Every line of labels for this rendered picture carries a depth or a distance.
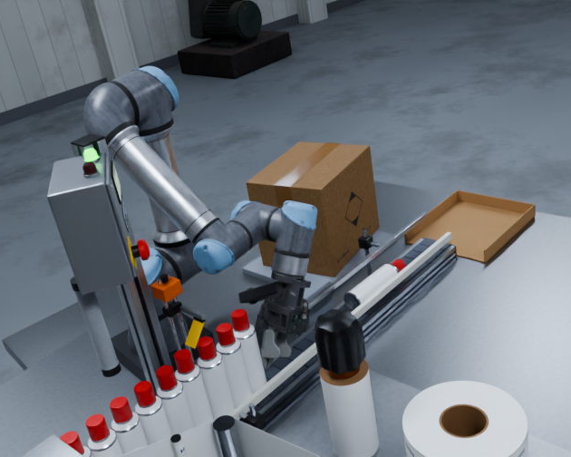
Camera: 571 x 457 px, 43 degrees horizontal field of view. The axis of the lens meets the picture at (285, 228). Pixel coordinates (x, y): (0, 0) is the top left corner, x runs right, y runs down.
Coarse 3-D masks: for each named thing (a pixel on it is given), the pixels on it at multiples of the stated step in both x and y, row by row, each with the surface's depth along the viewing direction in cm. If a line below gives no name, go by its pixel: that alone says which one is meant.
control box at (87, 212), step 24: (72, 168) 125; (48, 192) 116; (72, 192) 115; (96, 192) 116; (72, 216) 117; (96, 216) 118; (120, 216) 121; (72, 240) 119; (96, 240) 120; (120, 240) 120; (72, 264) 120; (96, 264) 121; (120, 264) 122; (96, 288) 123
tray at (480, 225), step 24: (456, 192) 228; (432, 216) 221; (456, 216) 221; (480, 216) 219; (504, 216) 216; (528, 216) 211; (408, 240) 213; (456, 240) 208; (480, 240) 206; (504, 240) 202
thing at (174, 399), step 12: (156, 372) 134; (168, 372) 133; (168, 384) 134; (180, 384) 136; (168, 396) 134; (180, 396) 135; (168, 408) 135; (180, 408) 136; (168, 420) 137; (180, 420) 137; (192, 420) 140; (180, 432) 138
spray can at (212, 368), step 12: (204, 336) 142; (204, 348) 139; (204, 360) 141; (216, 360) 141; (204, 372) 141; (216, 372) 141; (216, 384) 142; (228, 384) 145; (216, 396) 143; (228, 396) 145; (216, 408) 145; (228, 408) 146
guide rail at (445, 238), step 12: (444, 240) 195; (432, 252) 191; (420, 264) 188; (396, 276) 182; (384, 288) 177; (372, 300) 174; (360, 312) 172; (312, 348) 161; (300, 360) 158; (288, 372) 156; (276, 384) 154; (252, 396) 150; (264, 396) 151; (240, 408) 147
